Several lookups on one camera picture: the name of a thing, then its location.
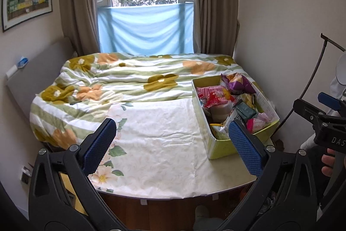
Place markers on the right brown curtain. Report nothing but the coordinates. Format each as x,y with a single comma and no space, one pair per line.
215,26

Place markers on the grey headboard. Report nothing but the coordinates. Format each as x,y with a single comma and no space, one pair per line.
39,73

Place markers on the green cardboard snack box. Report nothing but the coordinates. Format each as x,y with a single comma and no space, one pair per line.
225,114

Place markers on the floral green striped quilt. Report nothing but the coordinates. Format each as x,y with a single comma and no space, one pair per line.
80,97

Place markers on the blue window cloth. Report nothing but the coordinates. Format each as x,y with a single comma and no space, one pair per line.
147,30

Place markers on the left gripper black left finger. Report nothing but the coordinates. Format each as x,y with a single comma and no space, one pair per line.
61,196

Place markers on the person's right hand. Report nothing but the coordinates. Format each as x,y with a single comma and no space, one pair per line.
328,160

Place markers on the red pink snack bag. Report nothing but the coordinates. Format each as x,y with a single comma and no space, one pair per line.
214,95

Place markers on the pink white snack bag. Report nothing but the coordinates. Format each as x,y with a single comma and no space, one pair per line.
257,123

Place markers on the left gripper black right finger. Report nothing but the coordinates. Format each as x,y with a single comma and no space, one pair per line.
283,196

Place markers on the purple chip bag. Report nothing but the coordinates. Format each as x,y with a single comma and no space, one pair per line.
237,83

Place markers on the gold yellow snack bag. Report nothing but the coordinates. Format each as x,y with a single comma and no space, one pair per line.
219,131

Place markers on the blue white item on headboard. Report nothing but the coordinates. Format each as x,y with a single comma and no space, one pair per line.
19,65

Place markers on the dark green packet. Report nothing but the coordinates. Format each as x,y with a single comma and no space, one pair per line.
245,112

